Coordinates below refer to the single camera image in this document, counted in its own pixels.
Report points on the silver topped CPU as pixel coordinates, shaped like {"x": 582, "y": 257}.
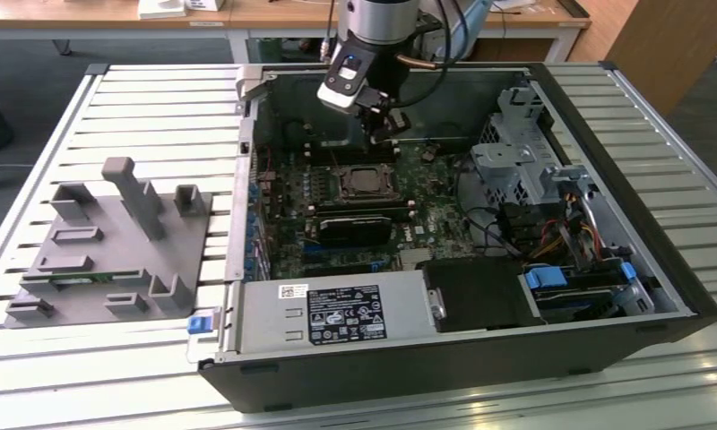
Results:
{"x": 367, "y": 181}

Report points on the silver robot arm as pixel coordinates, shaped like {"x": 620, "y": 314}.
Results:
{"x": 383, "y": 22}

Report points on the CPU socket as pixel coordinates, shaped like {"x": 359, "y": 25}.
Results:
{"x": 338, "y": 197}

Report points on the black RAM slot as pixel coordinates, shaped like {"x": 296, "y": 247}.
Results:
{"x": 326, "y": 156}
{"x": 326, "y": 151}
{"x": 359, "y": 212}
{"x": 326, "y": 146}
{"x": 359, "y": 208}
{"x": 326, "y": 161}
{"x": 359, "y": 217}
{"x": 359, "y": 203}

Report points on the white papers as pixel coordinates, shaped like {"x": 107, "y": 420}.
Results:
{"x": 514, "y": 4}

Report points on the silver drive cage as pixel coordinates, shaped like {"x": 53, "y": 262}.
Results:
{"x": 514, "y": 157}

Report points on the green motherboard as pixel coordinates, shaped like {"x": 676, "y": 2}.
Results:
{"x": 436, "y": 215}

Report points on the white and blue box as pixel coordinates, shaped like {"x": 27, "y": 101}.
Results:
{"x": 205, "y": 4}

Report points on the blue expansion card clip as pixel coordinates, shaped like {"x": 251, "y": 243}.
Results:
{"x": 252, "y": 267}
{"x": 253, "y": 244}
{"x": 252, "y": 220}
{"x": 255, "y": 189}

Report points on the black graphics card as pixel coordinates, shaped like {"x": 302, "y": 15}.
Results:
{"x": 355, "y": 233}

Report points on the small silver heatsink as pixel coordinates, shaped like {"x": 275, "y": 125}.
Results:
{"x": 415, "y": 259}

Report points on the wooden cabinet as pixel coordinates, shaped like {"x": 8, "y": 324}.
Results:
{"x": 663, "y": 45}

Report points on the black plastic shroud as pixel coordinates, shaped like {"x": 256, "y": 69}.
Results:
{"x": 478, "y": 291}

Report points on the blue disk carrier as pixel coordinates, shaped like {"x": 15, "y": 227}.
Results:
{"x": 544, "y": 277}

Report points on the silver power supply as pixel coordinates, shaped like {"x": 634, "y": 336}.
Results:
{"x": 263, "y": 322}

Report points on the grey parts rack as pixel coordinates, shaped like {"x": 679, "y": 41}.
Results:
{"x": 125, "y": 251}

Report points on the long wooden desk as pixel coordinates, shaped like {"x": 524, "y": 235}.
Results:
{"x": 36, "y": 13}

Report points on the blue case latch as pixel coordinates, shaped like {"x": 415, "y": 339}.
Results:
{"x": 200, "y": 324}

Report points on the green RAM stick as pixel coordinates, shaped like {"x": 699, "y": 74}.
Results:
{"x": 104, "y": 278}

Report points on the black open PC case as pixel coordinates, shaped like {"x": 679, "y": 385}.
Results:
{"x": 395, "y": 376}

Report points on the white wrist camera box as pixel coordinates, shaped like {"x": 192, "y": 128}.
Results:
{"x": 343, "y": 83}

